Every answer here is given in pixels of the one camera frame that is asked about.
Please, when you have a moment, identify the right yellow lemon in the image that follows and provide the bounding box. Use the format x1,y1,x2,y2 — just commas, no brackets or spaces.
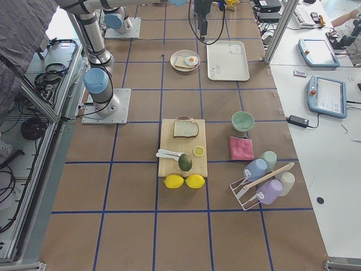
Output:
185,174,205,189

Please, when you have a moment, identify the near teach pendant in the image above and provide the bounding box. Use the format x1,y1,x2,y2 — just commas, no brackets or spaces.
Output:
306,76,347,119

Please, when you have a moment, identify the purple cup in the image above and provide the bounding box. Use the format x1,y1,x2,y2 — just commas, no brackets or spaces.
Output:
256,179,283,204

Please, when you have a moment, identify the cream cup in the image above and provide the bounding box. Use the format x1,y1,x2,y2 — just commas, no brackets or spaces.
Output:
275,172,295,196

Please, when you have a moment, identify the pink cloth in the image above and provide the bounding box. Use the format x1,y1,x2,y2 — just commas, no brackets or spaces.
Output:
230,136,254,161

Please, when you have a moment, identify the white bread slice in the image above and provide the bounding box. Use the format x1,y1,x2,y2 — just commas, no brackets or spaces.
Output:
173,120,199,138

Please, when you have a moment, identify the left yellow lemon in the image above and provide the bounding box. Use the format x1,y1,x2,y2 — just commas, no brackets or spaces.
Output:
164,174,184,189

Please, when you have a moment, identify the wooden cutting board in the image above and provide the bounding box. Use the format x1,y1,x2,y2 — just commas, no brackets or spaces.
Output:
158,119,208,177

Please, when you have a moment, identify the blue cup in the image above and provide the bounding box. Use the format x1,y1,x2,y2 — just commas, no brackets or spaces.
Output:
243,159,267,182

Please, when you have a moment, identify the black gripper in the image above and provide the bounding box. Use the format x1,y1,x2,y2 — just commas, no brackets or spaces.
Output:
193,0,212,36

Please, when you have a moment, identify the lemon slice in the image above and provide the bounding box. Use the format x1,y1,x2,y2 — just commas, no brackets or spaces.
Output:
193,146,205,157

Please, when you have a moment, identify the fried egg toy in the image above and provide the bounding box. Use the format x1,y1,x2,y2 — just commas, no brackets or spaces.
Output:
184,56,199,67

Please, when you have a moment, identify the cream round plate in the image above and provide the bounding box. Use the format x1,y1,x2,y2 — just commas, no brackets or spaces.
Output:
170,50,201,72

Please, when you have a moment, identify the white wire cup rack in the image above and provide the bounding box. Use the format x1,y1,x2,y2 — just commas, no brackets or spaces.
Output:
230,162,294,211

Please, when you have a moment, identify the green cup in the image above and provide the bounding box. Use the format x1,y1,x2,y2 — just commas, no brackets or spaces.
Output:
259,151,277,172

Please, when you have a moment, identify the black power adapter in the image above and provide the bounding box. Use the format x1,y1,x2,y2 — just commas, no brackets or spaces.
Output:
286,115,309,128

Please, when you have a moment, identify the far teach pendant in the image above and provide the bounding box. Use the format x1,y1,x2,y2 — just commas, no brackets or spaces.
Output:
298,39,340,69

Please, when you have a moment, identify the teach pendant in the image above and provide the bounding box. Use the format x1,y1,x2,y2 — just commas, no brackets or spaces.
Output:
298,39,340,69
306,76,347,119

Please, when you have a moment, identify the green bowl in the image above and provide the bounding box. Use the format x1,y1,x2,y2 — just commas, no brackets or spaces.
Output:
231,111,254,132

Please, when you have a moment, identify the aluminium frame post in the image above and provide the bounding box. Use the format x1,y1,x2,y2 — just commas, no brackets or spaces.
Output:
264,0,298,64

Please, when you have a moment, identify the bread slice on plate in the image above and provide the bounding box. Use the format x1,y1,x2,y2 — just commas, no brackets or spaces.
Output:
175,55,195,69

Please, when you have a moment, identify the cream bear tray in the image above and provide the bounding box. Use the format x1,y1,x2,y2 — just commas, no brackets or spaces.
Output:
206,41,250,81

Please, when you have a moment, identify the yellow lemon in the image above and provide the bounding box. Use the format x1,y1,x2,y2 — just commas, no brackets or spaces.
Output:
185,174,205,189
164,174,184,189

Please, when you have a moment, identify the green avocado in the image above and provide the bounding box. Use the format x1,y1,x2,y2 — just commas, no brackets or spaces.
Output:
178,154,192,172

